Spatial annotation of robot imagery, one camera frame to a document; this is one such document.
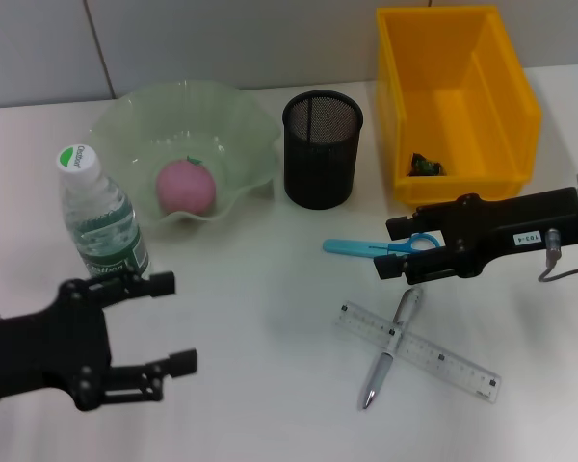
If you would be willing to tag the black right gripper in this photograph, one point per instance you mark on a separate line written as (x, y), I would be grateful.
(510, 226)

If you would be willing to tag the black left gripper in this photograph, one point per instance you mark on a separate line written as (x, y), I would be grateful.
(43, 351)

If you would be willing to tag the blue scissors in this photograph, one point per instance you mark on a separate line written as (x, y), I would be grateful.
(351, 246)

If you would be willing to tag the green plastic wrapper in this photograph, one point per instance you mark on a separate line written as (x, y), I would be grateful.
(426, 166)

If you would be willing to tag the clear green-label water bottle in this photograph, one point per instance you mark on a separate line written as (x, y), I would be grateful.
(101, 216)

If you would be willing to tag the pink toy peach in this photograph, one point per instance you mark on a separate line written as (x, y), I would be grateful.
(185, 187)

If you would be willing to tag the black mesh pen holder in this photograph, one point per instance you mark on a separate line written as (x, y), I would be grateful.
(320, 159)

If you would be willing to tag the clear plastic ruler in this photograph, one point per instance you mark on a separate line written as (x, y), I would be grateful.
(443, 358)

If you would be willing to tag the silver ballpoint pen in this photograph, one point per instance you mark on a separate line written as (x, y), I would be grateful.
(378, 377)

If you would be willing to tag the green wavy glass fruit bowl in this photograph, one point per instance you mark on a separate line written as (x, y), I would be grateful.
(231, 144)

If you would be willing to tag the yellow plastic bin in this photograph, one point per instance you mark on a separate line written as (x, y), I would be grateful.
(462, 96)

